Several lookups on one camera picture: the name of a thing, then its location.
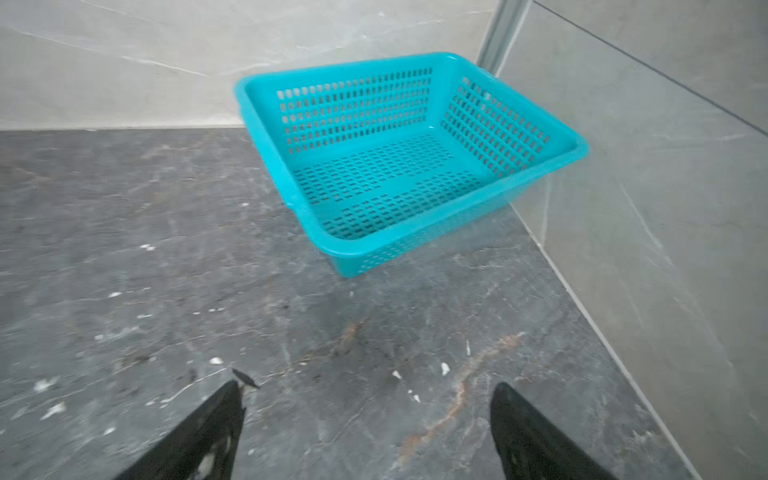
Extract teal plastic basket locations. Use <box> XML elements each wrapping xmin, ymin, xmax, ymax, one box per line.
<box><xmin>234</xmin><ymin>53</ymin><xmax>589</xmax><ymax>278</ymax></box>

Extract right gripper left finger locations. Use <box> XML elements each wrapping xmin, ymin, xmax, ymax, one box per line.
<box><xmin>117</xmin><ymin>369</ymin><xmax>260</xmax><ymax>480</ymax></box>

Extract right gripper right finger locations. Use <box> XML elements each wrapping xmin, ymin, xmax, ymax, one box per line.
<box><xmin>490</xmin><ymin>382</ymin><xmax>615</xmax><ymax>480</ymax></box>

